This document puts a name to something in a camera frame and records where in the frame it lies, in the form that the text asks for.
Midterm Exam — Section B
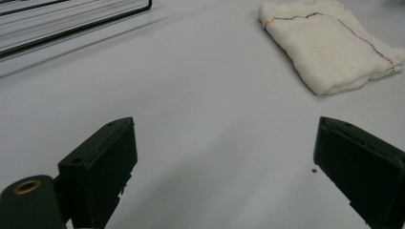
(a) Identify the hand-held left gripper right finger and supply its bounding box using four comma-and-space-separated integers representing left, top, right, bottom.
312, 115, 405, 229

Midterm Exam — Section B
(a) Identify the black wire rack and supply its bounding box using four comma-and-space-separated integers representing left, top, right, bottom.
0, 0, 153, 59

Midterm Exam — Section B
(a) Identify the white folded cloth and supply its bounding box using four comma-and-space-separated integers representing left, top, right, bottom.
257, 0, 405, 96

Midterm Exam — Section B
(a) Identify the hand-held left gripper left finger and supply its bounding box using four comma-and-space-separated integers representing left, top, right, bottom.
53, 116, 139, 229

